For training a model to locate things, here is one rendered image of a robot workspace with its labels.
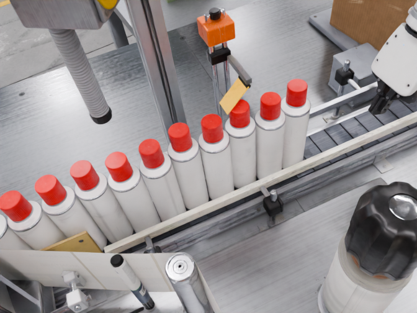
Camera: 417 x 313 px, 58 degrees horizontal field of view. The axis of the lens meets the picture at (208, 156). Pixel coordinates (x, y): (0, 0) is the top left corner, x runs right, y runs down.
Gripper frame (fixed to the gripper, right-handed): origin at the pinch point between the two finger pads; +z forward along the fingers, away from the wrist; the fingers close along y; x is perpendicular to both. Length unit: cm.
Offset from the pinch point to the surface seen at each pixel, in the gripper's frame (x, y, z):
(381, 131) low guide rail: -1.1, 4.2, 3.5
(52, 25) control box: -60, -2, -15
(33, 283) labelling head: -66, 6, 24
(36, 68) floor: -50, -201, 119
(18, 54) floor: -59, -225, 122
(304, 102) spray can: -22.1, 1.4, -3.7
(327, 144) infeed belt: -8.3, -0.3, 9.8
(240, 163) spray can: -30.9, 1.7, 8.4
